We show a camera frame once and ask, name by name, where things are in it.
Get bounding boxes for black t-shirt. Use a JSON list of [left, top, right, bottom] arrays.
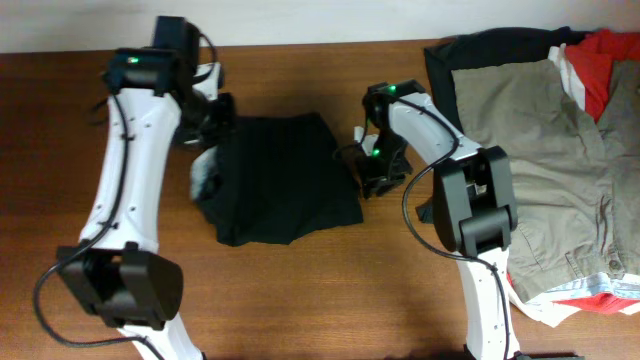
[[190, 112, 363, 247]]

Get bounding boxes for light blue striped garment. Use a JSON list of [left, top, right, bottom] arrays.
[[528, 272, 639, 303]]

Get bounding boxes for red white garment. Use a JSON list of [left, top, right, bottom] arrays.
[[511, 30, 639, 327]]

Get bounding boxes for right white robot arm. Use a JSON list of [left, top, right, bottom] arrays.
[[356, 80, 521, 359]]

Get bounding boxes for khaki shorts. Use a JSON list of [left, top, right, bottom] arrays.
[[453, 60, 639, 302]]

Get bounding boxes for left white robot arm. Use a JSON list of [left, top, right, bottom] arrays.
[[53, 16, 235, 359]]

